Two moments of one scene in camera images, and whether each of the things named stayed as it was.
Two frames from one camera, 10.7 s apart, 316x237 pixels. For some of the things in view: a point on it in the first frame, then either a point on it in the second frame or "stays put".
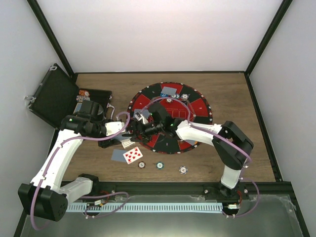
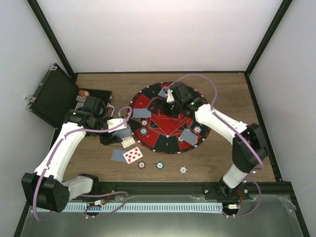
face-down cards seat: (145, 113) stays put
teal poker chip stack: (160, 165) stays put
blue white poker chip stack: (183, 170) stays put
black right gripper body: (144, 132) → (171, 111)
